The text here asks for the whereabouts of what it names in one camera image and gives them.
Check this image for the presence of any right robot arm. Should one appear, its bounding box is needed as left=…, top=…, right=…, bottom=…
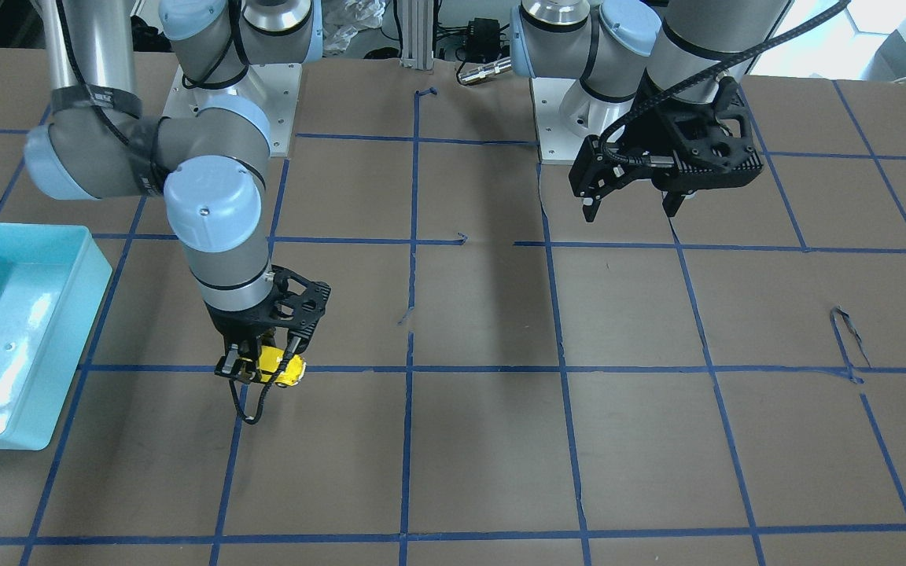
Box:
left=24, top=1, right=330, bottom=388

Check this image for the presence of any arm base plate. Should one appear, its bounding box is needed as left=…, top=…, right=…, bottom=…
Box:
left=163, top=62, right=304, bottom=158
left=531, top=78, right=634, bottom=165

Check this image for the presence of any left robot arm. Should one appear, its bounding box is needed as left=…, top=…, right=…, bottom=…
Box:
left=510, top=1, right=791, bottom=222

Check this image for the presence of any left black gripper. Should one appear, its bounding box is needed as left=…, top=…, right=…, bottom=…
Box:
left=568, top=76, right=764, bottom=223

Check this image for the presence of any light blue plastic bin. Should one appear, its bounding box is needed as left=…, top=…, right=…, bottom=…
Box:
left=0, top=223, right=112, bottom=450

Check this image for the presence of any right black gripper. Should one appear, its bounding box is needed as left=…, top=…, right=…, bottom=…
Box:
left=205, top=265, right=331, bottom=388

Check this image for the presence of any yellow beetle toy car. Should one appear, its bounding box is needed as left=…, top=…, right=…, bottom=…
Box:
left=256, top=345, right=284, bottom=386

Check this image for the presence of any aluminium frame post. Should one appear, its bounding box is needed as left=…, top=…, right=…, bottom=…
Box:
left=393, top=1, right=438, bottom=72

